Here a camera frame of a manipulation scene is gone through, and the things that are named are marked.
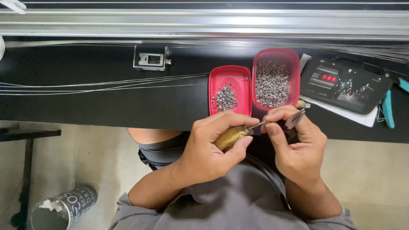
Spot person's left hand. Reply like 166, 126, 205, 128
174, 111, 260, 190

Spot person's right hand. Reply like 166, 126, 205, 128
260, 105, 328, 191

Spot wooden-handled awl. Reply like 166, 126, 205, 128
213, 120, 268, 151

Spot person's dark shorts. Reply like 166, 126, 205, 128
137, 131, 192, 171

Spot person's leg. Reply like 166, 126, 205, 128
127, 128, 183, 145

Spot person's grey shirt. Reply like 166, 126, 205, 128
108, 153, 359, 230

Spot white paper sheet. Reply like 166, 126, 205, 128
299, 53, 378, 128

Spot shallow red plastic lid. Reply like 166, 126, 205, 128
208, 65, 253, 116

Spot black smartphone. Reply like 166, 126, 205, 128
300, 56, 394, 115

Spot deep red plastic container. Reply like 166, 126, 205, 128
251, 48, 301, 112

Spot silver metal clamp block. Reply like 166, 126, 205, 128
133, 45, 172, 72

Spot printed cylindrical waste bin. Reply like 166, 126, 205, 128
31, 184, 98, 230

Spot crumpled white tissue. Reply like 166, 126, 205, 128
39, 199, 64, 213

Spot black stool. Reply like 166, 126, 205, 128
0, 127, 62, 230

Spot white plastic piece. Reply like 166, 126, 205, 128
0, 0, 27, 15

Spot small pile of wire coils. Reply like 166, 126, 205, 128
212, 82, 239, 112

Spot large pile of wire coils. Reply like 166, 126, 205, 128
255, 60, 291, 108

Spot teal-handled pliers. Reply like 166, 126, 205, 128
382, 90, 395, 129

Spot bundle of thin metal wires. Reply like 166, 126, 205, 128
0, 73, 210, 96

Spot teal-handled tool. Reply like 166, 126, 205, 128
397, 77, 409, 93

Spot aluminium rail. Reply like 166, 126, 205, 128
0, 0, 409, 41

